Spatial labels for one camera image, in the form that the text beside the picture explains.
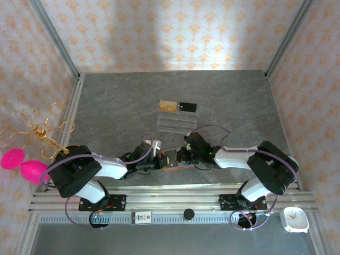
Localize orange card holder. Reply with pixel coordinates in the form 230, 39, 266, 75
161, 149, 195, 173

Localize black credit card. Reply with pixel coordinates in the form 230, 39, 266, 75
178, 101, 198, 113

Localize gold credit card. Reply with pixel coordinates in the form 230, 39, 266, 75
158, 99, 179, 114

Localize clear acrylic card stand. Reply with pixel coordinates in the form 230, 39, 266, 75
156, 106, 199, 133

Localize white label tag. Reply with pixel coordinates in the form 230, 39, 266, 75
131, 210, 153, 226

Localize pink fuzzy balls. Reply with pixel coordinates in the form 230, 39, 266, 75
20, 160, 51, 184

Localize white square clock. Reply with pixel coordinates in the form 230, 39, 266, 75
280, 207, 309, 234

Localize pink egg-shaped sponge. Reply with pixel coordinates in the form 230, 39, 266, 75
0, 148, 27, 170

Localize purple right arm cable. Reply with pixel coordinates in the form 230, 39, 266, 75
189, 125, 300, 232

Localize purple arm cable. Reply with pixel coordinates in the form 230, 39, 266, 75
189, 125, 300, 232
39, 133, 155, 231

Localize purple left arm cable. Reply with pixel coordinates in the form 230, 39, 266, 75
39, 133, 155, 231

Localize grey slotted cable tray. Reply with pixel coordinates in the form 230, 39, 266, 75
39, 212, 282, 226

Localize gold wire jewelry stand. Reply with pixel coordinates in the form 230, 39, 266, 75
0, 102, 88, 175

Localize aluminium table side rail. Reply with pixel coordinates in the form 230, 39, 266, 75
265, 74, 330, 255
15, 73, 86, 255

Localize aluminium frame post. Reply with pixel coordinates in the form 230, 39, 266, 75
264, 0, 317, 80
28, 0, 82, 80

